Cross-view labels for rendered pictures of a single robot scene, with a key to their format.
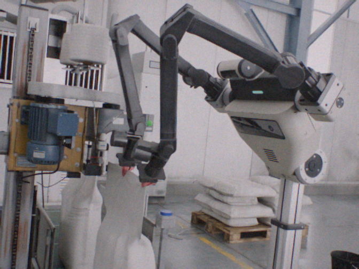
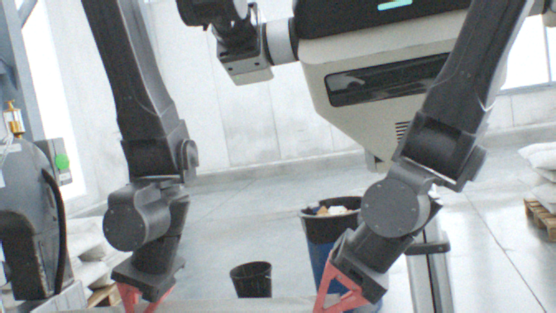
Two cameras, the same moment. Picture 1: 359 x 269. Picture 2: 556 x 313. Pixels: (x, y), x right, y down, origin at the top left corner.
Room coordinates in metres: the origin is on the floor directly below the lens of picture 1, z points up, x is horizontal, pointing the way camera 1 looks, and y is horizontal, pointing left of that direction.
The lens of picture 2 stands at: (1.18, 0.55, 1.32)
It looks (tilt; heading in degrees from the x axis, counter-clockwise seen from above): 6 degrees down; 312
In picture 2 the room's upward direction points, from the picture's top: 10 degrees counter-clockwise
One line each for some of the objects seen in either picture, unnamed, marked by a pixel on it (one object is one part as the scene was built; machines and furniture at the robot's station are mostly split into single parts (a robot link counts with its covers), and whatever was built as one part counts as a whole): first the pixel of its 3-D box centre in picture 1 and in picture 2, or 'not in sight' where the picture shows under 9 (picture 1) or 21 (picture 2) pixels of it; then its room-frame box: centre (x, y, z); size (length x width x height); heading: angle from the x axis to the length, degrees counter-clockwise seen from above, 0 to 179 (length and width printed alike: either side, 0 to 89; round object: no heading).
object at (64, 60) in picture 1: (75, 49); not in sight; (2.01, 0.55, 1.61); 0.15 x 0.14 x 0.17; 28
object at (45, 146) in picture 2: (146, 122); (44, 164); (2.09, 0.17, 1.28); 0.08 x 0.05 x 0.09; 28
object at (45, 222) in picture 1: (35, 235); not in sight; (2.39, 0.80, 0.53); 1.05 x 0.02 x 0.41; 28
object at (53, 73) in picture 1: (51, 54); not in sight; (4.20, 1.40, 1.82); 0.51 x 0.27 x 0.71; 28
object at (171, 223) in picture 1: (165, 220); not in sight; (2.01, 0.03, 0.81); 0.08 x 0.08 x 0.06; 28
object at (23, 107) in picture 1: (36, 116); not in sight; (1.76, 0.63, 1.27); 0.12 x 0.09 x 0.09; 118
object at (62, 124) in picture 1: (63, 126); not in sight; (1.64, 0.47, 1.25); 0.10 x 0.08 x 0.12; 143
